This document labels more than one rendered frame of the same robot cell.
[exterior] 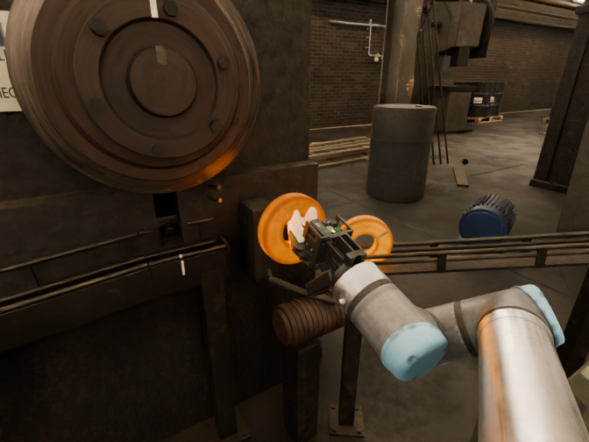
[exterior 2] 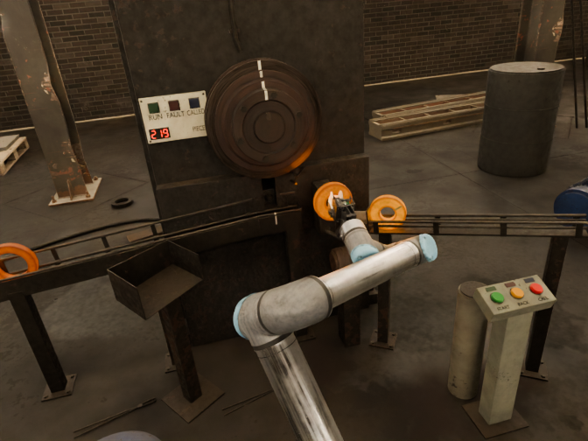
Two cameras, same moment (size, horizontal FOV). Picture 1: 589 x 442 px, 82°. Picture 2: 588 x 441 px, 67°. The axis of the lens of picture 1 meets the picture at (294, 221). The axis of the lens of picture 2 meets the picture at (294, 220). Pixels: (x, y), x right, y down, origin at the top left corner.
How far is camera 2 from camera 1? 1.05 m
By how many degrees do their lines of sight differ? 18
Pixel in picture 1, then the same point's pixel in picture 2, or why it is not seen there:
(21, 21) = (212, 105)
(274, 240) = (321, 206)
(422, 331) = (366, 247)
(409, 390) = (440, 331)
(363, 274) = (351, 224)
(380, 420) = (409, 343)
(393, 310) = (357, 239)
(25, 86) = (211, 131)
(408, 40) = not seen: outside the picture
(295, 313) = (341, 254)
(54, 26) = (225, 106)
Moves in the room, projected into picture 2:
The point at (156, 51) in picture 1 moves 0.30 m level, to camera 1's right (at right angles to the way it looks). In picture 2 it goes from (266, 115) to (346, 115)
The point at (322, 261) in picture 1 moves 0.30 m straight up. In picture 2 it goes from (339, 219) to (337, 138)
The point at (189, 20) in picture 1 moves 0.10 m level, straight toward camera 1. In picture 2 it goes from (282, 98) to (280, 103)
